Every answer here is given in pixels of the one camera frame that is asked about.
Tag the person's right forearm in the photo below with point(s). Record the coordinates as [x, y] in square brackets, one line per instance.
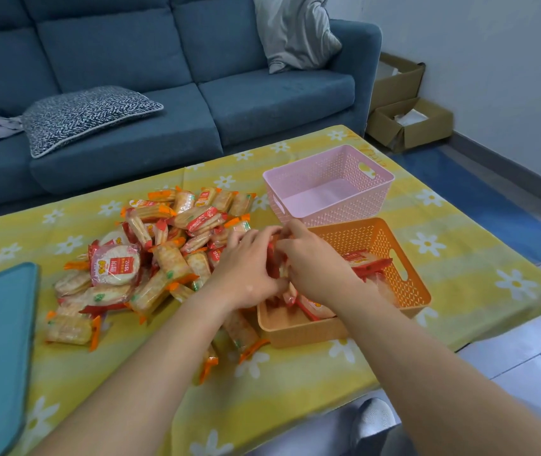
[417, 375]

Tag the white shoe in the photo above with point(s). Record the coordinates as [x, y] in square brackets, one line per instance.
[372, 420]

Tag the low open cardboard box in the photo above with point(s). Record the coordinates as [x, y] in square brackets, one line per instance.
[429, 135]

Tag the blue rug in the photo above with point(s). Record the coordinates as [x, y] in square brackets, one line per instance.
[489, 208]

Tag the person's left forearm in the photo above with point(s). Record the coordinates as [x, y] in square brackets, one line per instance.
[132, 398]

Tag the black white patterned cushion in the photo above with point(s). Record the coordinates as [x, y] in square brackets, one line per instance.
[85, 116]

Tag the person's left hand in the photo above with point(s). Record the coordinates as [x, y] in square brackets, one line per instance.
[244, 275]

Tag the tall cardboard box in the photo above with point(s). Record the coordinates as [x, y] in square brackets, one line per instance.
[396, 87]

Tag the yellow floral tablecloth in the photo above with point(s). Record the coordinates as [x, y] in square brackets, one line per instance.
[275, 403]

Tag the orange plastic basket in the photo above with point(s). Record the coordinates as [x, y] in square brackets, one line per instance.
[299, 332]

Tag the pink plastic basket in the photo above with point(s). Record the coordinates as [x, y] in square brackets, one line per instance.
[327, 199]

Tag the grey cushion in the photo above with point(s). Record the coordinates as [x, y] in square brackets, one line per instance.
[299, 33]

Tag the group of red snack packets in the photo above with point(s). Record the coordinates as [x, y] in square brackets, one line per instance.
[369, 266]

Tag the grey trousers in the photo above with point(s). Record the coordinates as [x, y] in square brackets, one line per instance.
[394, 444]

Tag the pile of snack packets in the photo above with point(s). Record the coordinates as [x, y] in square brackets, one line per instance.
[113, 265]

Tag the blue fabric sofa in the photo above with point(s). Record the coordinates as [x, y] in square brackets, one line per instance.
[118, 52]

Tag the white packing paper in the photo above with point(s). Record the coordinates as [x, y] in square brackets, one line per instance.
[410, 118]

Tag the person's right hand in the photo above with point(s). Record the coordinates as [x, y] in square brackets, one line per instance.
[322, 270]

